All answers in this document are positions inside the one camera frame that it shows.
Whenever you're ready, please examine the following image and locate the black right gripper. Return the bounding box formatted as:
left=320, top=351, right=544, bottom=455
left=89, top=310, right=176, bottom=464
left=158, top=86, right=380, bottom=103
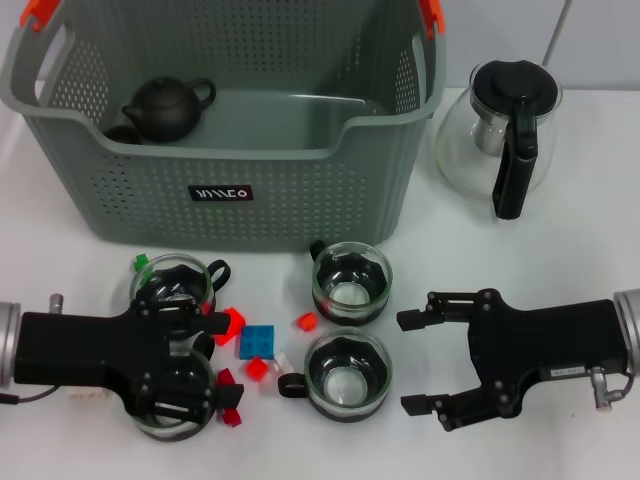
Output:
left=397, top=288, right=629, bottom=432

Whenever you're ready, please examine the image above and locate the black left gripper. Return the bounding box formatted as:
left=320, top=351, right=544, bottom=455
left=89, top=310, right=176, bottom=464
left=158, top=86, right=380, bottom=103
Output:
left=15, top=299, right=230, bottom=419

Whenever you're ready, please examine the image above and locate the glass teacup with black base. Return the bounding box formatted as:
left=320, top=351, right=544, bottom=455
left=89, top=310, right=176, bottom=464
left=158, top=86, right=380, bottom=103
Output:
left=277, top=327, right=394, bottom=425
left=128, top=253, right=232, bottom=349
left=124, top=332, right=219, bottom=442
left=308, top=240, right=394, bottom=327

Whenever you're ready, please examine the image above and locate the grey-green perforated storage bin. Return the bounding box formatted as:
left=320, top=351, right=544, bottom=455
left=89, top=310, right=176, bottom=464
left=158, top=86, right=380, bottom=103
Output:
left=0, top=0, right=448, bottom=254

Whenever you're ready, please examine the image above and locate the large red sloped brick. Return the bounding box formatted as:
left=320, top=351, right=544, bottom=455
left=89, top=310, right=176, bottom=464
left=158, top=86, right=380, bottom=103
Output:
left=214, top=307, right=246, bottom=346

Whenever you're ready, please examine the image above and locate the dark red toy brick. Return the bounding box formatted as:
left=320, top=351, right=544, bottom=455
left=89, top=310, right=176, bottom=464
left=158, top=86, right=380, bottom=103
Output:
left=214, top=367, right=245, bottom=429

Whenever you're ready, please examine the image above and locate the blue square toy brick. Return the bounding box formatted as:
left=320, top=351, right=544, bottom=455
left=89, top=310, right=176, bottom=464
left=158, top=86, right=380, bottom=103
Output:
left=238, top=324, right=277, bottom=361

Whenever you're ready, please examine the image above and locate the small dark clay cup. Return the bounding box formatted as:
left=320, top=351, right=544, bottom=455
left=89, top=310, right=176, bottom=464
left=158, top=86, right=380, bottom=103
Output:
left=103, top=124, right=143, bottom=146

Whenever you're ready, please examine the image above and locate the dark clay teapot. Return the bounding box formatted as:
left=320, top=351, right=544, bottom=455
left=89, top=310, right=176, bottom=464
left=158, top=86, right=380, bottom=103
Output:
left=121, top=76, right=218, bottom=143

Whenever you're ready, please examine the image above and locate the glass pot with black handle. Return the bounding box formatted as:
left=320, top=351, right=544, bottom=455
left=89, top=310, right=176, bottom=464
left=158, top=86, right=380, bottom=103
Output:
left=433, top=58, right=564, bottom=221

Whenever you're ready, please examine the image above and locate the orange bin handle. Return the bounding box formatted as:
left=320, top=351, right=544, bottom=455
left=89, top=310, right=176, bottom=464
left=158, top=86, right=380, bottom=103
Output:
left=19, top=0, right=447, bottom=39

